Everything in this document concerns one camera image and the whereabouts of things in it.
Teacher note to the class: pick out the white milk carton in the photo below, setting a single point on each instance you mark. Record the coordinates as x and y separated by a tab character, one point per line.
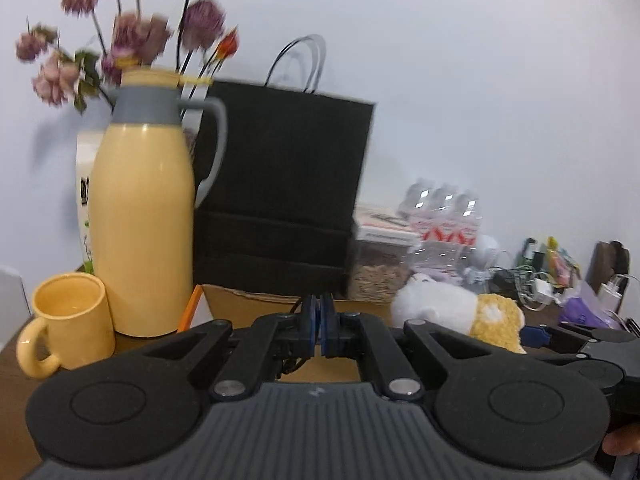
85	200

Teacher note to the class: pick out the water bottle red label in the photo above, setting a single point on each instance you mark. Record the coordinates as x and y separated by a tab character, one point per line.
417	205
444	210
469	215

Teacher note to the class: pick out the person's right hand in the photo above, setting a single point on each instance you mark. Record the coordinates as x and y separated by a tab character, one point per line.
625	440

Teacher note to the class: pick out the purple plastic bag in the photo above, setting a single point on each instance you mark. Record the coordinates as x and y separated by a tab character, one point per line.
585	307

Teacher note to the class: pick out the yellow green snack packets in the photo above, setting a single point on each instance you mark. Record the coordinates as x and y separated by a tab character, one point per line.
560	260

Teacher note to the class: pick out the dried pink rose bouquet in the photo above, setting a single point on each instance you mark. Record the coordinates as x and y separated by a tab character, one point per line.
135	35

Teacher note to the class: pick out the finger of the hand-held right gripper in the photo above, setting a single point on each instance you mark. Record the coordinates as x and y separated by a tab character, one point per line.
535	337
615	336

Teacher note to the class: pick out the yellow mug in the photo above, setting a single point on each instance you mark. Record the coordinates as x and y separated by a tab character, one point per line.
75	330

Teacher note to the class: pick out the small white desk fan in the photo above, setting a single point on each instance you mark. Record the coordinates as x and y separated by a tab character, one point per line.
482	255

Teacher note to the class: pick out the orange cardboard box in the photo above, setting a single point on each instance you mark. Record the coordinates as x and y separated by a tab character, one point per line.
240	305

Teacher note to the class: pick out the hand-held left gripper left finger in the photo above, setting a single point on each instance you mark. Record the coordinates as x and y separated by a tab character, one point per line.
270	340

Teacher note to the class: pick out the clear seed container white lid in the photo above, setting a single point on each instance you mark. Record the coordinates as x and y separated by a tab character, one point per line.
375	275

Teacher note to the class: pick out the brown bag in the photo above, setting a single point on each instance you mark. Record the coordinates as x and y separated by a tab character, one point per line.
607	257

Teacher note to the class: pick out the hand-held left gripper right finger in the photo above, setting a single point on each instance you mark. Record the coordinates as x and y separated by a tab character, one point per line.
370	345

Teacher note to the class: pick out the yellow thermos jug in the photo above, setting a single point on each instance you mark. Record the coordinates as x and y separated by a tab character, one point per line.
142	220

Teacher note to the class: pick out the black paper bag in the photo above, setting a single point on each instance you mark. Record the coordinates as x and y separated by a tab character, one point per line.
280	175

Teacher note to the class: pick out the purple fluffy headband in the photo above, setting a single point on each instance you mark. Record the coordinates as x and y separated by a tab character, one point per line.
442	275

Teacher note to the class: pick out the white yellow plush toy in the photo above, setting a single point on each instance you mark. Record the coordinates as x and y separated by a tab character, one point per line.
440	305

